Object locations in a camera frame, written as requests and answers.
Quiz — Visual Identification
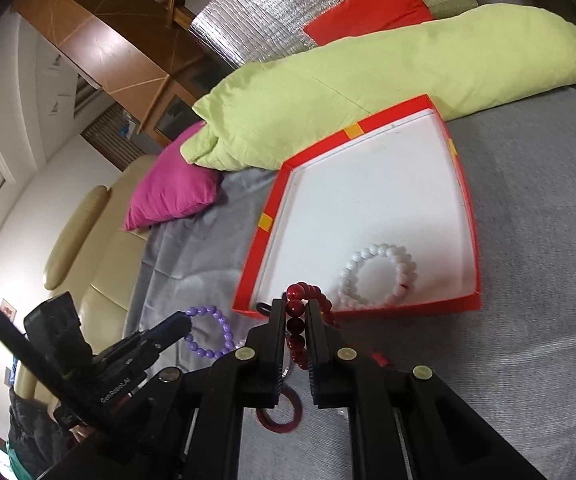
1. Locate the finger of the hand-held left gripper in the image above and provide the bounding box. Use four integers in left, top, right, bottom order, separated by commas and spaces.
93, 334, 163, 377
140, 312, 192, 354

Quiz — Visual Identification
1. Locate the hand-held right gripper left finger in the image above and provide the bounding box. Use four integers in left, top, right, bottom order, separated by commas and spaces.
38, 299, 289, 480

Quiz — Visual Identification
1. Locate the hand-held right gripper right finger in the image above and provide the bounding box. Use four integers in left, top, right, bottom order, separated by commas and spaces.
304, 299, 544, 480

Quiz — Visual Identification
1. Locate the red bead bracelet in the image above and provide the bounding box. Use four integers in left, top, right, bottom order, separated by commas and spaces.
285, 282, 339, 372

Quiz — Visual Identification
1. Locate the purple bead bracelet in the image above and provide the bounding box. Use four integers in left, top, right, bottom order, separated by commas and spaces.
184, 306, 233, 361

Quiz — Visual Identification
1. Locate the white bead bracelet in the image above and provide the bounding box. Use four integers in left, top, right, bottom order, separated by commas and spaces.
337, 242, 417, 311

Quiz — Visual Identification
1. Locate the dark red ring bangle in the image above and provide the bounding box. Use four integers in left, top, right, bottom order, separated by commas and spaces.
255, 389, 306, 433

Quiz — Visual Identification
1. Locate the red cardboard box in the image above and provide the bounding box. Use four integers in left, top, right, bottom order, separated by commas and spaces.
231, 94, 482, 322

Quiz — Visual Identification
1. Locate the beige leather sofa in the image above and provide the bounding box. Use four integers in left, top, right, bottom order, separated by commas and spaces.
10, 154, 159, 398

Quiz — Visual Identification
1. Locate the dark cloth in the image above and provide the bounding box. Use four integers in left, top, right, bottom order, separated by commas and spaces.
7, 389, 71, 478

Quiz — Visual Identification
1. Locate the magenta pillow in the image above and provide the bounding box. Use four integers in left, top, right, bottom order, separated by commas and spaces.
124, 121, 225, 232

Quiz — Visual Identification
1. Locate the brown lattice panel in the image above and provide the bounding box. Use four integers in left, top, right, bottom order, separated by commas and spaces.
82, 105, 145, 171

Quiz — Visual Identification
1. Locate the light green pillow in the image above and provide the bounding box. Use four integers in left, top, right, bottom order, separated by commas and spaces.
180, 4, 576, 171

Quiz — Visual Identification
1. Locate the wooden cabinet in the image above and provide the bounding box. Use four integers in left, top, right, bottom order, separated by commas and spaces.
13, 0, 219, 151

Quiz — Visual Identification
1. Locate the silver foil mat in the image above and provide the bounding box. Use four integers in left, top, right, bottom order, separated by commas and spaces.
190, 0, 478, 68

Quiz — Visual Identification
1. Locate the red pillow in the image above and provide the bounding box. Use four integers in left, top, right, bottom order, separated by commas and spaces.
304, 0, 436, 48

